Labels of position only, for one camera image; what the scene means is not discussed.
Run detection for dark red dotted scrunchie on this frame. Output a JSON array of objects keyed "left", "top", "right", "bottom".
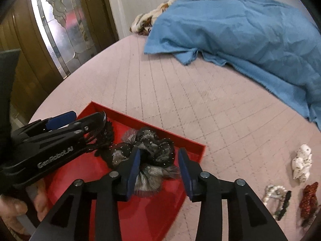
[{"left": 299, "top": 182, "right": 319, "bottom": 228}]

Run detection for white cherry print scrunchie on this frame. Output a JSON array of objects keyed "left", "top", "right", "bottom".
[{"left": 292, "top": 144, "right": 312, "bottom": 184}]

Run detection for large white pearl bracelet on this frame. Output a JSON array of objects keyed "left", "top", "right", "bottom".
[{"left": 262, "top": 184, "right": 289, "bottom": 207}]

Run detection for person's left hand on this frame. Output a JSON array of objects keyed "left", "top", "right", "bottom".
[{"left": 1, "top": 179, "right": 50, "bottom": 236}]

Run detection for blue blanket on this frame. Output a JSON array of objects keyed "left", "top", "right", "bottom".
[{"left": 144, "top": 0, "right": 320, "bottom": 124}]

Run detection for brown white patterned blanket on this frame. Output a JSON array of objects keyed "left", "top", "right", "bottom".
[{"left": 129, "top": 0, "right": 176, "bottom": 36}]

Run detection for black hair tie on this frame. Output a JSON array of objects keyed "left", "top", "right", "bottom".
[{"left": 271, "top": 190, "right": 293, "bottom": 222}]

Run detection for red tray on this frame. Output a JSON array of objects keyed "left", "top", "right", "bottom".
[{"left": 45, "top": 102, "right": 205, "bottom": 240}]

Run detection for wooden glass door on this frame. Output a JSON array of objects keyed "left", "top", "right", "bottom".
[{"left": 0, "top": 0, "right": 120, "bottom": 126}]

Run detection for black claw hair clip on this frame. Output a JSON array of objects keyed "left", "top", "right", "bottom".
[{"left": 85, "top": 111, "right": 114, "bottom": 158}]

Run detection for black grey organza scrunchie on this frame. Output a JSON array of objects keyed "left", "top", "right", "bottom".
[{"left": 102, "top": 127, "right": 180, "bottom": 197}]

